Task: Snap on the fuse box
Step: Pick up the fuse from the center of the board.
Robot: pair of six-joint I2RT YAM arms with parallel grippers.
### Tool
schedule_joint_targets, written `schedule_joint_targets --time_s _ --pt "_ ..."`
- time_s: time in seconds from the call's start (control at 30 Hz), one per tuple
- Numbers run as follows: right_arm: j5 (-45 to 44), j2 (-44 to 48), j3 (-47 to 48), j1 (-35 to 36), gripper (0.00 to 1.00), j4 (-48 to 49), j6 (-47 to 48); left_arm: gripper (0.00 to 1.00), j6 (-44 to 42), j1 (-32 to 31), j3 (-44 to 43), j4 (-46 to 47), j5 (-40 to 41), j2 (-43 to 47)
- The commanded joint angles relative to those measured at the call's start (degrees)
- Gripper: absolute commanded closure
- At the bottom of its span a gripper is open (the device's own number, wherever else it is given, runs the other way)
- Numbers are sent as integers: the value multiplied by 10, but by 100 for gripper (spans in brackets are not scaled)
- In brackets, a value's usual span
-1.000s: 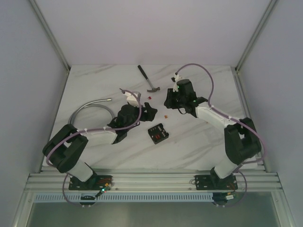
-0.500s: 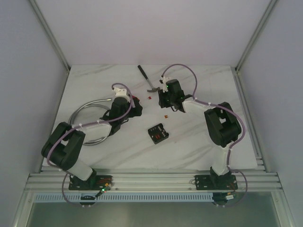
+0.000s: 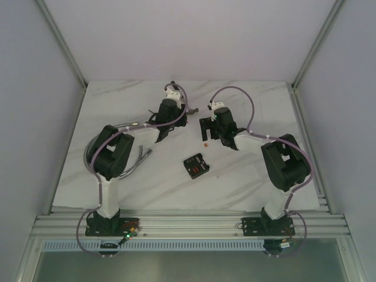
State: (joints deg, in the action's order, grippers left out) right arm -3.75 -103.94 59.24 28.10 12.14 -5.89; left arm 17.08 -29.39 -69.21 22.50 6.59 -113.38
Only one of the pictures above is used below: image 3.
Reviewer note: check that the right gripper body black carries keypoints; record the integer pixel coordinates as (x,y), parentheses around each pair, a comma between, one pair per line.
(217,132)

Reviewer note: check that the left aluminium frame post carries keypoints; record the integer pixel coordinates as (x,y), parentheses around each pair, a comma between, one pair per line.
(63,46)

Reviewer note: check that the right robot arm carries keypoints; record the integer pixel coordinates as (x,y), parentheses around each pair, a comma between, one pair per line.
(288,166)

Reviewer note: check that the aluminium front rail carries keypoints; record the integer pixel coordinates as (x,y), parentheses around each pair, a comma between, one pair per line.
(189,224)

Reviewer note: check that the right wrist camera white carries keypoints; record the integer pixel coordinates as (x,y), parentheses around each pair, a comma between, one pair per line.
(215,105)

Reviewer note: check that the claw hammer black handle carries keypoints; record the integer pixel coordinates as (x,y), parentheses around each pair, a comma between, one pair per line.
(189,111)

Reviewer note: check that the aluminium frame post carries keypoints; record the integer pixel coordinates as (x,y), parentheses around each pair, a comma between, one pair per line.
(63,46)
(319,40)

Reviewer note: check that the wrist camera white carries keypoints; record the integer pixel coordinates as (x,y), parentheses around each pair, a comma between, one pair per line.
(174,95)
(215,105)

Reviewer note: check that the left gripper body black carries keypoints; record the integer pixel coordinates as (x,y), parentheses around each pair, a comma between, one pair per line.
(180,120)

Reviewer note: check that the slotted cable duct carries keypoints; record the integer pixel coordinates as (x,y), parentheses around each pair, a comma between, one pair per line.
(156,245)

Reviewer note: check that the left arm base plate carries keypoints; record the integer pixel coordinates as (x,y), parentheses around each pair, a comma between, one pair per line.
(110,228)

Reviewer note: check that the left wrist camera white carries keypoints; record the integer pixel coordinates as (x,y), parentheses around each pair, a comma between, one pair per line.
(174,95)

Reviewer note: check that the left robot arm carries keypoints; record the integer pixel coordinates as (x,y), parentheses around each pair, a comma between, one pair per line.
(110,152)

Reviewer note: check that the right aluminium frame post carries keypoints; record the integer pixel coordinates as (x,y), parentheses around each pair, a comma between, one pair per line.
(319,40)

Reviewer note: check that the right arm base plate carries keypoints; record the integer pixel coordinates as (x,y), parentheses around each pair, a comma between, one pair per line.
(259,226)

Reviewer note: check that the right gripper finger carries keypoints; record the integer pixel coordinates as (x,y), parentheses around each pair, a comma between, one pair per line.
(204,122)
(204,135)

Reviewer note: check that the black fuse box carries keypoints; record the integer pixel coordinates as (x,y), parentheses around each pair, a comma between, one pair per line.
(196,166)

